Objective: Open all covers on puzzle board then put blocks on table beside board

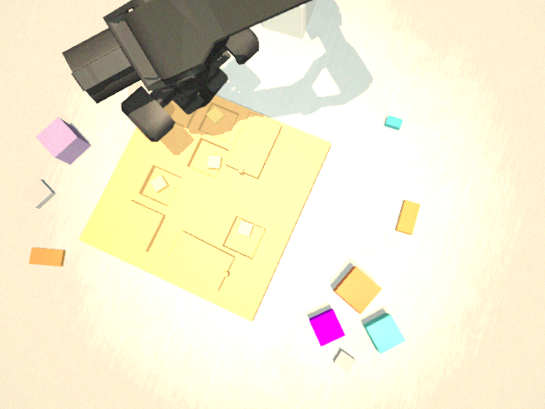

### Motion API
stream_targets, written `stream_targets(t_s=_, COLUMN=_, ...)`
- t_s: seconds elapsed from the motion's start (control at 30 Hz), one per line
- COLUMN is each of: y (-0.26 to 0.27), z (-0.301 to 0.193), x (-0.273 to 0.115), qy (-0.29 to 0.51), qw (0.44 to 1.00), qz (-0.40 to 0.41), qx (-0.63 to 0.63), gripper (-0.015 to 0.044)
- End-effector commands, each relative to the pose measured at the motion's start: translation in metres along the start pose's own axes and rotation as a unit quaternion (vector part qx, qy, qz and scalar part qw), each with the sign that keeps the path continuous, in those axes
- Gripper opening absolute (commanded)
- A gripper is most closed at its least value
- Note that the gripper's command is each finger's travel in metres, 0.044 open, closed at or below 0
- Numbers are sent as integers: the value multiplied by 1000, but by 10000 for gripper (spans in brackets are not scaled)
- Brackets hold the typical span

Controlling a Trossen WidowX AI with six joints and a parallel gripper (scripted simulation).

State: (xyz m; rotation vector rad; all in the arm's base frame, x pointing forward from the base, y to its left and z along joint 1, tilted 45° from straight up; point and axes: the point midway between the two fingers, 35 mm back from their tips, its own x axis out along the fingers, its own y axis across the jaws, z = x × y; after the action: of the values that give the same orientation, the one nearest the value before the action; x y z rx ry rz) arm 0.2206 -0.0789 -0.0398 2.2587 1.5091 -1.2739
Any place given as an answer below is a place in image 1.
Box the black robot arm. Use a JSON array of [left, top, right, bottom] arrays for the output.
[[62, 0, 312, 104]]

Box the pale yellow square board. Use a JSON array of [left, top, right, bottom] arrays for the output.
[[79, 96, 331, 321]]

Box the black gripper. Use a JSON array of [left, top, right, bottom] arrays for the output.
[[121, 29, 260, 142]]

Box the pink cube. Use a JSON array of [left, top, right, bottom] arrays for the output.
[[36, 117, 91, 165]]

